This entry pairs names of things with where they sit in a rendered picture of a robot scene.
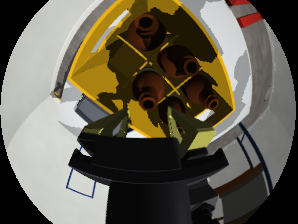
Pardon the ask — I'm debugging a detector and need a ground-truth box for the brown glass bottle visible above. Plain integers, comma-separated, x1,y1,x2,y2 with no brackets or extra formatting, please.
158,91,186,134

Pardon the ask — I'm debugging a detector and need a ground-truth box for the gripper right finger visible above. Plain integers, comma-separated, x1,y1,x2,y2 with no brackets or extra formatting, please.
167,106,216,157

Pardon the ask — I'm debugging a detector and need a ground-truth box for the yellow crate with cross dividers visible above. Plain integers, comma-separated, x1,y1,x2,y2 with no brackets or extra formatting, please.
68,0,235,138

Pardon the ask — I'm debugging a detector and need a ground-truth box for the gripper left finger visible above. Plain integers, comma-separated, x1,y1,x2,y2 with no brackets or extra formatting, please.
81,106,129,137

